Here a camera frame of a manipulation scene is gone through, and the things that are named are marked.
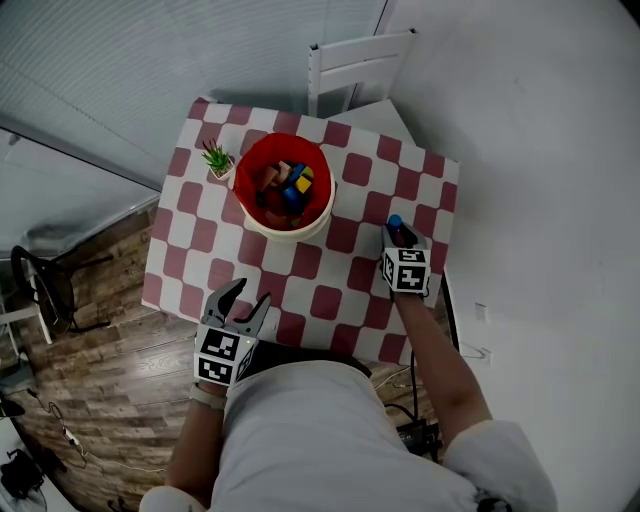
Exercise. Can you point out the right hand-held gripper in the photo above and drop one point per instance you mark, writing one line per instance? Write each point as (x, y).
(407, 272)

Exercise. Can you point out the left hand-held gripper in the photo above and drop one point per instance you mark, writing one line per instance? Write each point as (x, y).
(220, 350)

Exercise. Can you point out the yellow cube block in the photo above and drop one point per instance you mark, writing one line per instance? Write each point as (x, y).
(303, 184)

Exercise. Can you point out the pile of colourful wooden blocks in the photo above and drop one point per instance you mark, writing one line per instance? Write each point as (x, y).
(272, 180)

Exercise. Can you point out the person's left forearm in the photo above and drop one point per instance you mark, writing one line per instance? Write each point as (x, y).
(195, 450)

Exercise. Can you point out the person's right forearm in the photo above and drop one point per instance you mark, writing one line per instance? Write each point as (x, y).
(440, 370)

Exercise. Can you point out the person's dark trousers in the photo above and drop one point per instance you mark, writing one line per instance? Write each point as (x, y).
(280, 357)

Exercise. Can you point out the red and white checkered tablecloth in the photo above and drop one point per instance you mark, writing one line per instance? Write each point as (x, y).
(310, 280)

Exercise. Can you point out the beige wristband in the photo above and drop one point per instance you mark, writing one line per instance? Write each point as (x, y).
(206, 396)

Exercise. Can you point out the cream bucket with coloured shapes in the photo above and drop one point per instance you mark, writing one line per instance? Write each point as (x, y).
(290, 234)

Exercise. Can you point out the person's white shirt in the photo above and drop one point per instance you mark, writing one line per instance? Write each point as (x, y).
(320, 440)

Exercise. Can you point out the small green potted plant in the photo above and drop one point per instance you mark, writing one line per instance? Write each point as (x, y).
(218, 161)

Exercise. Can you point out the red fabric bucket liner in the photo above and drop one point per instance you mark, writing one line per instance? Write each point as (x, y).
(250, 160)

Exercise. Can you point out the white wooden chair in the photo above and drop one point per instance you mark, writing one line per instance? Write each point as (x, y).
(360, 60)

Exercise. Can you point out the black stool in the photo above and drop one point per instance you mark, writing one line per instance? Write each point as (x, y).
(50, 290)

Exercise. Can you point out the black box on floor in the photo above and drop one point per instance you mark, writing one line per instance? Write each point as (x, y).
(417, 437)

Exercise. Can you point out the white window blinds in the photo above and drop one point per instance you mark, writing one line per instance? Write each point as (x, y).
(150, 75)

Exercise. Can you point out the white wall outlet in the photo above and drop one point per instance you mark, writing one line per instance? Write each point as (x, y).
(482, 335)

